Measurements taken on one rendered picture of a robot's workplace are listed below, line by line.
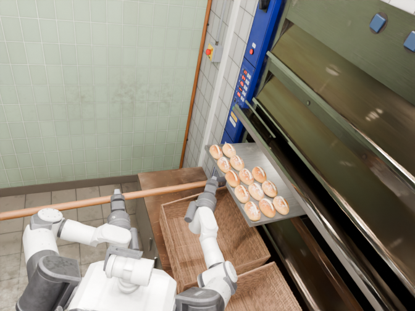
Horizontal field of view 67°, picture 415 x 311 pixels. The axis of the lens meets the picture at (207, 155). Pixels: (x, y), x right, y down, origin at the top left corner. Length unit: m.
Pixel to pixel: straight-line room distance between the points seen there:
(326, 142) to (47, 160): 2.23
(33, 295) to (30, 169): 2.05
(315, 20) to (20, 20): 1.70
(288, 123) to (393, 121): 0.53
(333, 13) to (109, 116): 1.85
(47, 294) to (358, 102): 1.15
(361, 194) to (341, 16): 0.66
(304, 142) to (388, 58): 0.49
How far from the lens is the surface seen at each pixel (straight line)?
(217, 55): 2.20
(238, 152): 1.77
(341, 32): 1.35
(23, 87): 2.54
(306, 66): 1.47
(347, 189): 1.31
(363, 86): 1.27
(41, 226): 1.18
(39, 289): 1.00
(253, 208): 1.42
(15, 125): 2.71
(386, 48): 1.21
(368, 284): 1.17
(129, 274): 0.87
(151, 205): 2.21
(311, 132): 1.45
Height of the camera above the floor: 2.25
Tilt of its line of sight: 39 degrees down
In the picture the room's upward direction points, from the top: 13 degrees clockwise
